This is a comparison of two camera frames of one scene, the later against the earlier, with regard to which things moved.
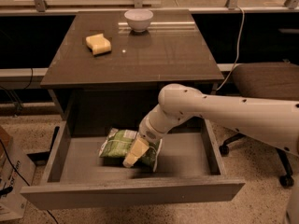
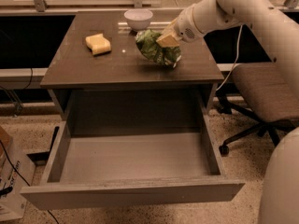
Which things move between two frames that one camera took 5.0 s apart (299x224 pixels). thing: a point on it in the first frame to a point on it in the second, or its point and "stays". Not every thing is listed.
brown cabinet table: [121, 86] stays
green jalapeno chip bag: [118, 144] to [152, 49]
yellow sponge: [98, 44] stays
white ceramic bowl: [138, 20] stays
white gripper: [149, 132] to [184, 28]
